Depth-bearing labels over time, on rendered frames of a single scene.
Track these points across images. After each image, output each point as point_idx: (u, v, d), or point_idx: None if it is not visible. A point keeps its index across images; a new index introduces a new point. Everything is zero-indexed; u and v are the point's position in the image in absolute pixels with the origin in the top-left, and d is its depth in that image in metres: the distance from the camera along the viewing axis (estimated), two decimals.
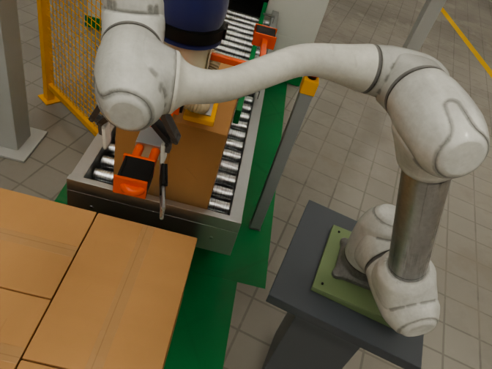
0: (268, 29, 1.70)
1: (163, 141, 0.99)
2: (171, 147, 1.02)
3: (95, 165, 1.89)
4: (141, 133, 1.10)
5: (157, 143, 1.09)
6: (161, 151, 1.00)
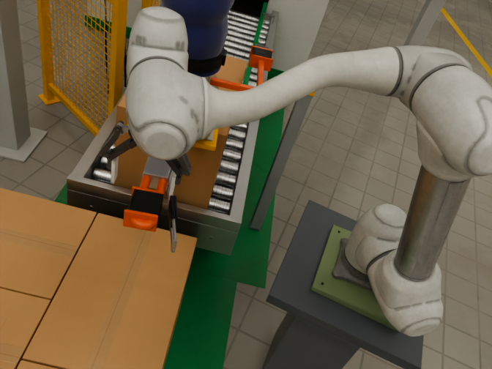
0: (264, 51, 1.72)
1: (174, 173, 1.00)
2: (181, 179, 1.03)
3: (95, 165, 1.89)
4: (148, 164, 1.11)
5: (165, 174, 1.10)
6: (171, 183, 1.01)
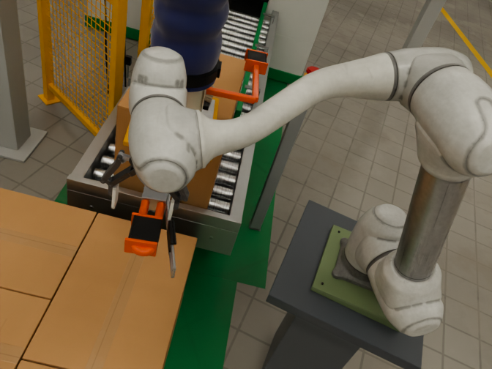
0: (259, 54, 1.73)
1: (173, 199, 1.04)
2: (179, 203, 1.07)
3: (95, 165, 1.89)
4: (146, 187, 1.15)
5: (162, 197, 1.14)
6: (170, 208, 1.05)
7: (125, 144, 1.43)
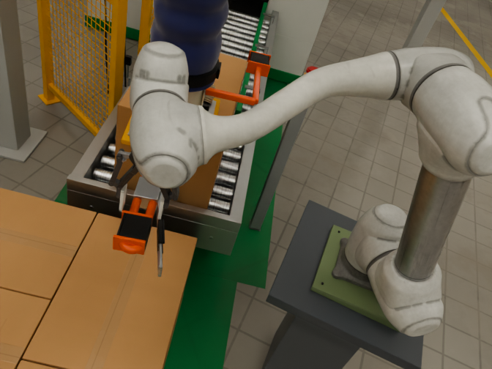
0: (262, 56, 1.72)
1: (162, 198, 1.04)
2: (169, 203, 1.07)
3: (95, 165, 1.89)
4: (138, 186, 1.15)
5: (154, 195, 1.14)
6: (160, 207, 1.05)
7: (123, 143, 1.44)
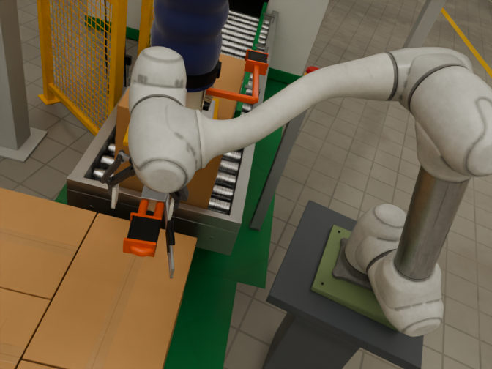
0: (259, 55, 1.73)
1: (173, 198, 1.04)
2: (179, 203, 1.07)
3: (95, 165, 1.89)
4: (146, 187, 1.14)
5: (162, 198, 1.13)
6: (170, 208, 1.05)
7: (125, 144, 1.43)
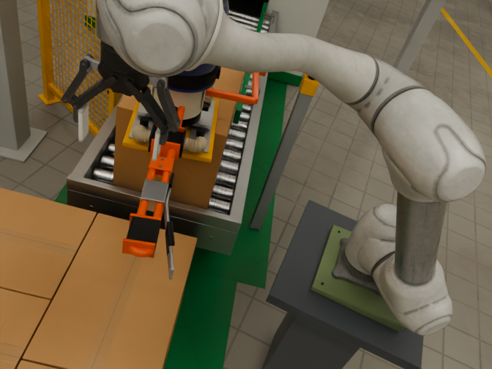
0: None
1: (158, 129, 0.78)
2: (167, 138, 0.81)
3: (95, 165, 1.89)
4: (145, 188, 1.14)
5: (161, 198, 1.13)
6: (154, 141, 0.79)
7: (124, 145, 1.43)
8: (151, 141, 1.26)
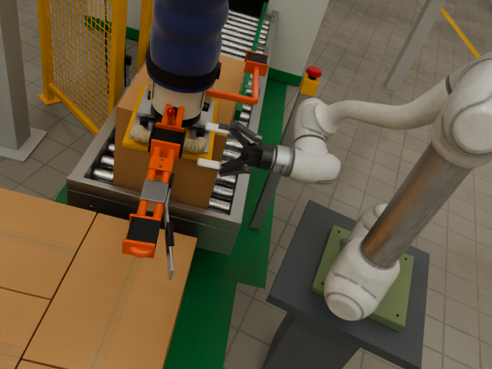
0: (259, 56, 1.72)
1: (229, 129, 1.28)
2: (221, 125, 1.26)
3: (95, 165, 1.89)
4: (145, 189, 1.14)
5: (161, 198, 1.13)
6: None
7: (124, 146, 1.43)
8: (151, 141, 1.25)
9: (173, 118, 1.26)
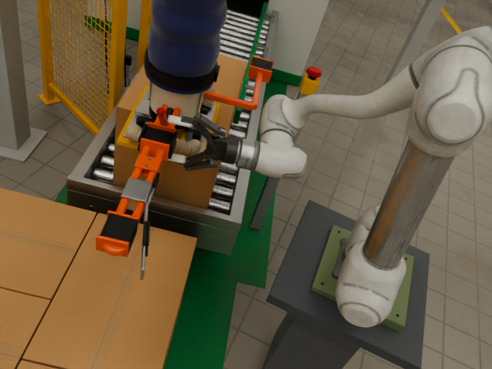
0: (264, 62, 1.70)
1: (192, 122, 1.26)
2: (184, 118, 1.24)
3: (95, 165, 1.89)
4: (127, 187, 1.13)
5: (142, 197, 1.11)
6: None
7: (118, 143, 1.43)
8: (140, 140, 1.25)
9: (163, 118, 1.25)
